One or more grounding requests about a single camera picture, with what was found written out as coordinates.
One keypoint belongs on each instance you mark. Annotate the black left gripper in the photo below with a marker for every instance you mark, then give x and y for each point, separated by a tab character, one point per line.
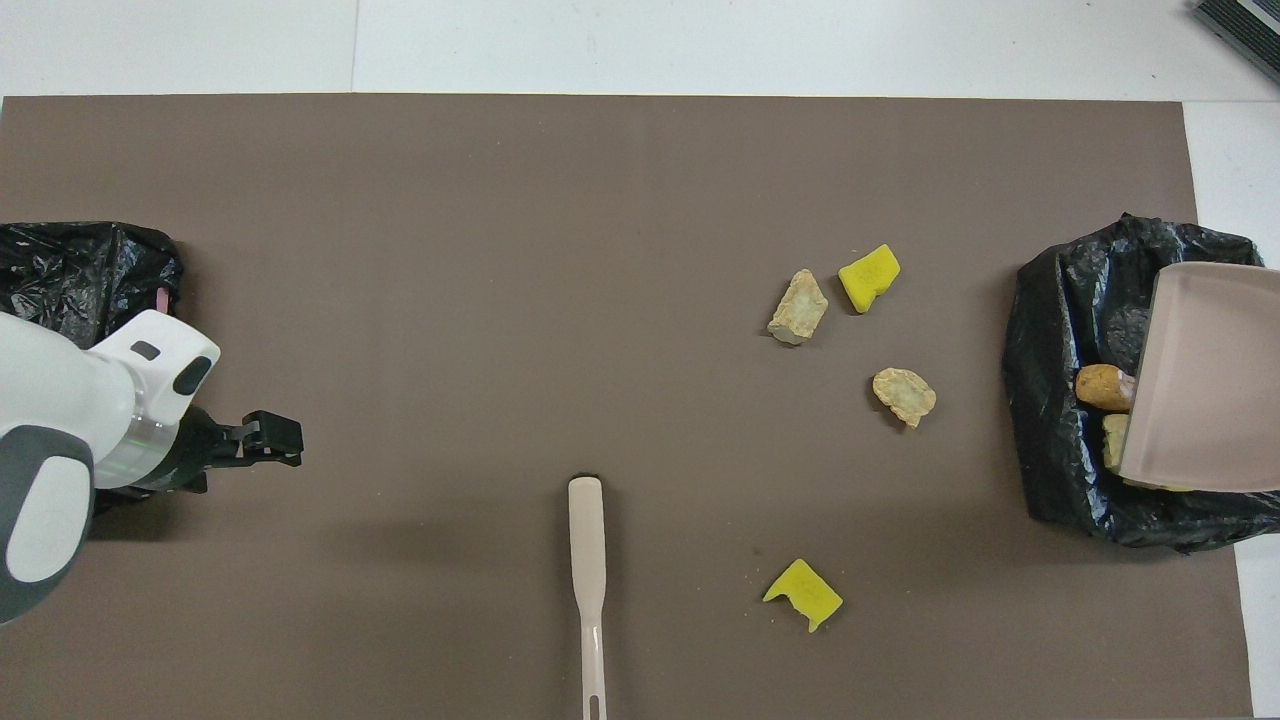
205	448

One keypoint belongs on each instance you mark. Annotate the beige hand brush black bristles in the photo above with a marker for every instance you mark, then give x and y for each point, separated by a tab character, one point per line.
586	540

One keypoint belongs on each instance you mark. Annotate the brown toy bread roll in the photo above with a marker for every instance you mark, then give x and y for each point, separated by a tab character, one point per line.
1103	387

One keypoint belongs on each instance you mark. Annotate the striped toy croissant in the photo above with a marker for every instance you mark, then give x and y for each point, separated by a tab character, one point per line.
1113	440

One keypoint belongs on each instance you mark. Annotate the beige plastic dustpan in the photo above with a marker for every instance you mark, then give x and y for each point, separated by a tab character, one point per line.
1210	380

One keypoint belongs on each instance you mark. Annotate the black bag-lined bin pink patch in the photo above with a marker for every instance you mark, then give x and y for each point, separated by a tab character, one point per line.
90	265

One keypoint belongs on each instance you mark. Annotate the black bag-lined trash bin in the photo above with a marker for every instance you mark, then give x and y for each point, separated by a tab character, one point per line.
1060	330

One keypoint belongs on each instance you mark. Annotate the brown table mat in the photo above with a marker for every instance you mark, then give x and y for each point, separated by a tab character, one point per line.
500	250

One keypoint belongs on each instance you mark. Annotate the pale crumpled bread piece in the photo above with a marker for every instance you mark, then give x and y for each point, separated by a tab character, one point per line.
798	308
904	395

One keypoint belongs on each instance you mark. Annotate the dark grey ribbed panel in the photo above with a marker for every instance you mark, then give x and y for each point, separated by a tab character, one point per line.
1245	30

